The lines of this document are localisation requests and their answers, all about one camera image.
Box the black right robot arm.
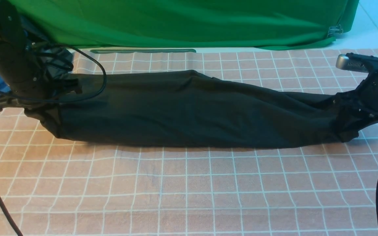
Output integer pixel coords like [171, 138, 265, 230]
[333, 53, 378, 139]

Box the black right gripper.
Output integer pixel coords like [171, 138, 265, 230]
[335, 70, 378, 143]

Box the dark crumpled garment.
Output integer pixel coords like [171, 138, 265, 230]
[20, 15, 74, 79]

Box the metal binder clip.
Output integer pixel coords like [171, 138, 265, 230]
[327, 25, 344, 37]

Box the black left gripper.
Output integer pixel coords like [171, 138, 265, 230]
[0, 42, 82, 112]

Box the pink grid tablecloth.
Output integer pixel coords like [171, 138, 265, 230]
[0, 49, 378, 236]

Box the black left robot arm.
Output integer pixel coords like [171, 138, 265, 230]
[0, 0, 81, 115]

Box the dark gray long-sleeve shirt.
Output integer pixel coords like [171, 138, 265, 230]
[24, 69, 378, 149]

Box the green backdrop cloth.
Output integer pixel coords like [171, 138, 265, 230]
[11, 0, 359, 50]

